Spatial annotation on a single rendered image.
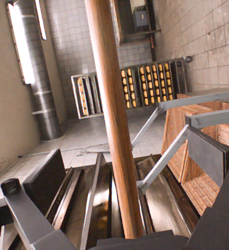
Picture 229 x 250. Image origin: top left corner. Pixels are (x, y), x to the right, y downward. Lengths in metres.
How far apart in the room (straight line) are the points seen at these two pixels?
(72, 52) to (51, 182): 5.28
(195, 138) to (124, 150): 0.11
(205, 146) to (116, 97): 0.13
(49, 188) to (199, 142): 0.13
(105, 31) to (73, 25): 5.30
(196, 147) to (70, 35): 5.38
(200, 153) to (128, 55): 5.17
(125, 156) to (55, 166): 0.11
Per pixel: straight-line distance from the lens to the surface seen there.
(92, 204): 1.13
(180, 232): 1.10
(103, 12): 0.26
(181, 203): 1.29
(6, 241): 1.41
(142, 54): 5.36
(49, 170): 0.18
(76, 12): 5.63
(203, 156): 0.18
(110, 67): 0.24
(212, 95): 1.26
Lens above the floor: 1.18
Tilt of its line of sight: 2 degrees up
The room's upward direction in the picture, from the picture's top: 99 degrees counter-clockwise
